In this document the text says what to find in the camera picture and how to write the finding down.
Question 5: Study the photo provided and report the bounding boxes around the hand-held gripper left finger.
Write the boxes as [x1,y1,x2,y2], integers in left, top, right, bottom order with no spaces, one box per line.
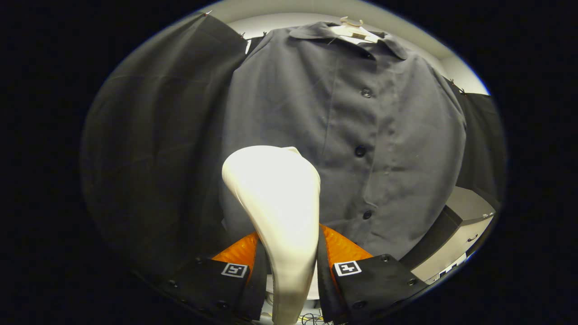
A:
[165,232,269,324]

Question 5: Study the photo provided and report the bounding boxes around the grey cabinet with black top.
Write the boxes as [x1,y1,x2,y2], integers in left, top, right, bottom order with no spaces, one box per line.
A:
[400,186,496,285]

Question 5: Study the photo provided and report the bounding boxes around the white mannequin torso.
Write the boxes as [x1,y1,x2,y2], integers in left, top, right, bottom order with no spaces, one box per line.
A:
[329,17,382,45]

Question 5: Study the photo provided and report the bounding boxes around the black backdrop cloth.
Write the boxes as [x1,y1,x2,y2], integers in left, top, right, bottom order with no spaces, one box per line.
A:
[81,13,506,289]

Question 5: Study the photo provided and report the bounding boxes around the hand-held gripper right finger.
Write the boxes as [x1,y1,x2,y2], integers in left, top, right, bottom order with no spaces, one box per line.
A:
[316,223,429,324]

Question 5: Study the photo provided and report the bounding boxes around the grey button shirt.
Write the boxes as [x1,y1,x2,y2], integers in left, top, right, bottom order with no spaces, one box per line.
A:
[220,21,467,261]

